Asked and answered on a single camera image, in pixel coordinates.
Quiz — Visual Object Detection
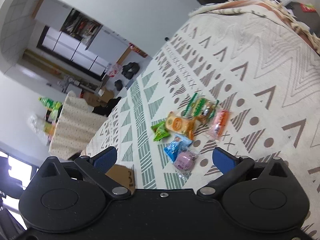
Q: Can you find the black shoes pair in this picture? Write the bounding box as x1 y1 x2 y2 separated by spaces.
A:
121 62 140 80

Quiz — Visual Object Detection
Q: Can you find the table with dotted cloth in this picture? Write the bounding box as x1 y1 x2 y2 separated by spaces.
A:
49 91 107 160

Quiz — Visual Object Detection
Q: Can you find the white kitchen cabinet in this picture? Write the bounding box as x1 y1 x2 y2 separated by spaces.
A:
87 26 129 63

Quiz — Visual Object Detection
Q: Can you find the single black slipper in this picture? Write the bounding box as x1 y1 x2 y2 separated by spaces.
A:
114 80 123 91

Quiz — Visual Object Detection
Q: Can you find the blue snack packet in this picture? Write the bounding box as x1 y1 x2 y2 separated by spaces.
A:
164 134 193 162

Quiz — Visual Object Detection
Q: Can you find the brown cardboard box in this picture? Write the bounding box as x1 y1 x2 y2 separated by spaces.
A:
105 164 136 194

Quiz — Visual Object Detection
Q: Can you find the red white plastic bag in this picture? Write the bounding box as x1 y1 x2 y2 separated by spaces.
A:
106 63 122 77

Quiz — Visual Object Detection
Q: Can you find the patterned bed blanket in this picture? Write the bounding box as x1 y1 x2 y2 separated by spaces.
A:
83 0 319 239

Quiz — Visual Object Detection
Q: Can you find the orange biscuit packet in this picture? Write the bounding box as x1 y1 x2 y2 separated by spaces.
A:
165 112 196 140

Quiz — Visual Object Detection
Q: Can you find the purple round pastry packet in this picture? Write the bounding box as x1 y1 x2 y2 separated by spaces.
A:
173 150 199 180

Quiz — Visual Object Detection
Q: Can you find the black framed glass door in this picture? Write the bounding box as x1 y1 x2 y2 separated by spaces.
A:
37 26 111 81

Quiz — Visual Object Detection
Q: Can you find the pink snack bar packet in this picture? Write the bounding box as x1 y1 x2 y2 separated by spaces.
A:
207 109 230 140

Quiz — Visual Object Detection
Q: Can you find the green cracker packet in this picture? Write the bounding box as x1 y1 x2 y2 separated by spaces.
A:
182 93 219 124

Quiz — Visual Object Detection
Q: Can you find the green soda bottle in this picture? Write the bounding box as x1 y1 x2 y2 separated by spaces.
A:
39 97 62 111

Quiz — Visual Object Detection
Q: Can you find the small green snack packet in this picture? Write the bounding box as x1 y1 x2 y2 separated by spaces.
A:
151 121 170 141

